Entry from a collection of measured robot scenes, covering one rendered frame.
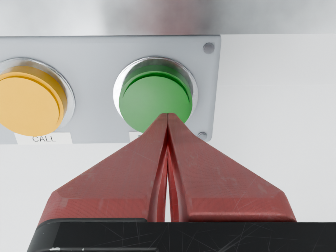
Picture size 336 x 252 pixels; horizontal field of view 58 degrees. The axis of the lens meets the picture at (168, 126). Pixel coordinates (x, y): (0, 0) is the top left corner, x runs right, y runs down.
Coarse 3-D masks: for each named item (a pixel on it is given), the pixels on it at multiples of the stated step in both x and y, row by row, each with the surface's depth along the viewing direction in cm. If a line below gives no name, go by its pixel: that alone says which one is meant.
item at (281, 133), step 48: (240, 96) 29; (288, 96) 29; (48, 144) 32; (96, 144) 32; (240, 144) 32; (288, 144) 32; (0, 192) 35; (48, 192) 36; (288, 192) 36; (0, 240) 40
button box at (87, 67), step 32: (0, 64) 16; (32, 64) 16; (64, 64) 16; (96, 64) 16; (128, 64) 16; (160, 64) 16; (192, 64) 16; (96, 96) 17; (192, 96) 17; (0, 128) 18; (64, 128) 18; (96, 128) 18; (128, 128) 18; (192, 128) 18
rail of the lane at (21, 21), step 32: (0, 0) 14; (32, 0) 14; (64, 0) 14; (96, 0) 14; (128, 0) 14; (160, 0) 14; (192, 0) 14; (224, 0) 14; (256, 0) 14; (288, 0) 14; (320, 0) 14; (0, 32) 15; (32, 32) 15; (64, 32) 15; (96, 32) 15; (128, 32) 15; (160, 32) 15; (192, 32) 15; (224, 32) 15; (256, 32) 15; (288, 32) 15; (320, 32) 15
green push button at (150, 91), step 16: (128, 80) 16; (144, 80) 15; (160, 80) 15; (176, 80) 16; (128, 96) 16; (144, 96) 16; (160, 96) 16; (176, 96) 16; (128, 112) 16; (144, 112) 16; (160, 112) 16; (176, 112) 16; (144, 128) 17
